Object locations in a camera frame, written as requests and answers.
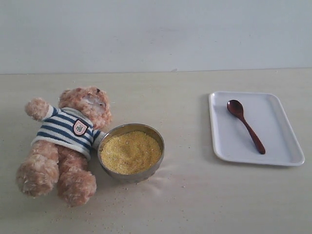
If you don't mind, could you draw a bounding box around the dark red wooden spoon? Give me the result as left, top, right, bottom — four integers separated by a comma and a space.
227, 99, 266, 155

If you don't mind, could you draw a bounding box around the beige teddy bear striped shirt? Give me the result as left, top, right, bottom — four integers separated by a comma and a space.
16, 86, 112, 207

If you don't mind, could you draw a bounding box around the steel bowl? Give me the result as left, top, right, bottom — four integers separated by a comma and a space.
97, 123, 165, 183

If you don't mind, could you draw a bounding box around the yellow millet grain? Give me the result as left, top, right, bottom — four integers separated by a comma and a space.
100, 131, 161, 175

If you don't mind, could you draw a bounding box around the white plastic tray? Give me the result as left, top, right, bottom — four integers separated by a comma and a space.
209, 91, 305, 167

